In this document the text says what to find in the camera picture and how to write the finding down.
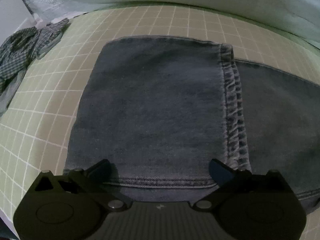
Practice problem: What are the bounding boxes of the blue denim jeans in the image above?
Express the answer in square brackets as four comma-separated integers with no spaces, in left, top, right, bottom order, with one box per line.
[65,36,319,213]

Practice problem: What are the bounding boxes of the light blue grey garment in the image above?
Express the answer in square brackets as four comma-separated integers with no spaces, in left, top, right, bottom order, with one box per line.
[0,69,27,117]

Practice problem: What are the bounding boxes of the blue plaid shirt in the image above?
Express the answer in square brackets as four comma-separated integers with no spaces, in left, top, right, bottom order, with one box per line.
[1,18,69,92]

